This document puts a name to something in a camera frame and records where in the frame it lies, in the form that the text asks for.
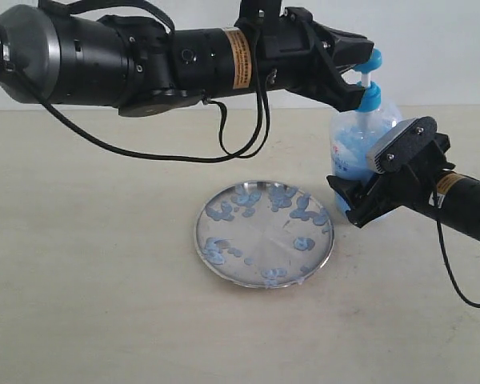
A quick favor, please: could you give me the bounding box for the blue soap pump bottle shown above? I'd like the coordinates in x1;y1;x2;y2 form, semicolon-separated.
328;47;404;222

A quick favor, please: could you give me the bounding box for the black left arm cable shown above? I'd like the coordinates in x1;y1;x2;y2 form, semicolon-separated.
35;0;277;164

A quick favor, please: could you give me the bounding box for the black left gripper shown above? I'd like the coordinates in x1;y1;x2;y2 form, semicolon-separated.
234;1;374;112

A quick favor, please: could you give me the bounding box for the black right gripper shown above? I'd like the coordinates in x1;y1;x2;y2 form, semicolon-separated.
326;134;454;228

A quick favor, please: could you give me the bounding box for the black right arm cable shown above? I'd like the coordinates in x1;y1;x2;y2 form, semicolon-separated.
430;158;480;309

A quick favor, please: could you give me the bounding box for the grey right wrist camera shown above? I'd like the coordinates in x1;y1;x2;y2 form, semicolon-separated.
366;116;437;174

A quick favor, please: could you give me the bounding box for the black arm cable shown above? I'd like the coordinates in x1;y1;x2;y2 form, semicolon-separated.
35;0;277;164
430;158;480;309

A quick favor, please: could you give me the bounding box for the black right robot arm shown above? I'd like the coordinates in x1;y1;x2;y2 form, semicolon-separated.
327;134;480;242

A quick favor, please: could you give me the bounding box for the round steel plate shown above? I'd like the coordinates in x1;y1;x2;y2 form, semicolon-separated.
194;180;334;289

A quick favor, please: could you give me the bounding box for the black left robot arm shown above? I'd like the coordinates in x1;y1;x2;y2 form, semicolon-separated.
0;1;374;117

